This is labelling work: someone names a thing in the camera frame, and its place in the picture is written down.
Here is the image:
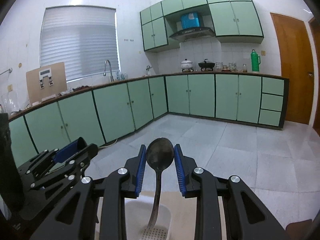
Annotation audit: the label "green kitchen cabinets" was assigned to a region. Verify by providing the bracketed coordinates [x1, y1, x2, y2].
[140, 0, 264, 53]
[9, 72, 289, 165]

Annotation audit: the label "green thermos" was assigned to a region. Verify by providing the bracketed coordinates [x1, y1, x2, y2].
[251, 49, 261, 73]

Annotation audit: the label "blue box above hood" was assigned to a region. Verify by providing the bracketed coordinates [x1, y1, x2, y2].
[181, 12, 200, 29]

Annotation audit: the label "beige table mat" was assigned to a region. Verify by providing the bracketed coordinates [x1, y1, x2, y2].
[139, 191, 197, 239]

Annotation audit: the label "range hood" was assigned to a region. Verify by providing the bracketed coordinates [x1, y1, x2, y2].
[170, 27, 215, 42]

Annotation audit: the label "brown wooden door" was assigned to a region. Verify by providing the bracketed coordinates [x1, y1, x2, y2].
[271, 13, 314, 124]
[309, 17, 319, 134]

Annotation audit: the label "cardboard box with label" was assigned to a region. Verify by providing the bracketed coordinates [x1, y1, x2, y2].
[26, 62, 67, 105]

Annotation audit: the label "brown wooden stool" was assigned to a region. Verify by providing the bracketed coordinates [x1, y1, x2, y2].
[285, 219, 312, 240]

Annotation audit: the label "white pot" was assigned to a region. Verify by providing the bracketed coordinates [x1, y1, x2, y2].
[181, 59, 194, 72]

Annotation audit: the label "chrome faucet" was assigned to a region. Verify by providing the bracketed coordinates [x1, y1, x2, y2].
[103, 59, 115, 82]

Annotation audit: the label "metal spoon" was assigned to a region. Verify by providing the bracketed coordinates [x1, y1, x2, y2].
[146, 137, 174, 231]

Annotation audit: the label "green lower kitchen cabinets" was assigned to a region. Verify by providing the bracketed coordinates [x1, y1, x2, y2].
[9, 72, 289, 165]

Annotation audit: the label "white twin utensil holder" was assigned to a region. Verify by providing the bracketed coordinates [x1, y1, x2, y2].
[125, 195, 172, 239]

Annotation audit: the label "black wok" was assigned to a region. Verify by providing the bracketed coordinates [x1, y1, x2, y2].
[198, 59, 215, 72]

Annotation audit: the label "glass jars on counter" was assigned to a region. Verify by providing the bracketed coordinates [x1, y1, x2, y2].
[215, 62, 247, 73]

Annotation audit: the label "green upper kitchen cabinets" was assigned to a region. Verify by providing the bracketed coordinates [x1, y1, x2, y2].
[140, 0, 264, 53]

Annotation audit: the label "window blind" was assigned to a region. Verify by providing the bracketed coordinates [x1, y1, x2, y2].
[40, 6, 120, 81]

